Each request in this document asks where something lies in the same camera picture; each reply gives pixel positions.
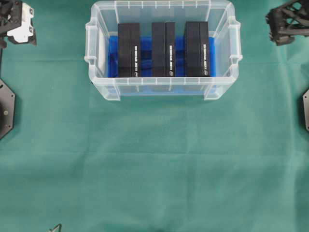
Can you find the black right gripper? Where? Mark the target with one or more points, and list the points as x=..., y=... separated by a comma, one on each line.
x=287, y=21

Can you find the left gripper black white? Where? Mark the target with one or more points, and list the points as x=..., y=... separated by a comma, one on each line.
x=16, y=23

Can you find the black camera box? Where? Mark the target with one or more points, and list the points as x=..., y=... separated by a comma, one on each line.
x=163, y=49
x=197, y=49
x=129, y=50

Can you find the clear plastic storage case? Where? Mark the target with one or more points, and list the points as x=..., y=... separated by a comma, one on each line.
x=222, y=24

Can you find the green table cloth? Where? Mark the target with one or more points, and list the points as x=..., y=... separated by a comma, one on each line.
x=153, y=163

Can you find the blue cloth liner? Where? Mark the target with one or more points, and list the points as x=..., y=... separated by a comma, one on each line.
x=146, y=68

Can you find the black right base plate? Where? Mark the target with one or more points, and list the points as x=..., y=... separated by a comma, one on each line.
x=306, y=108

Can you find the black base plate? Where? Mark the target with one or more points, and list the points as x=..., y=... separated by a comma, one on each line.
x=306, y=108
x=7, y=107

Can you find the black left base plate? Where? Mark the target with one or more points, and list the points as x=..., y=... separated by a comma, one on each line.
x=7, y=107

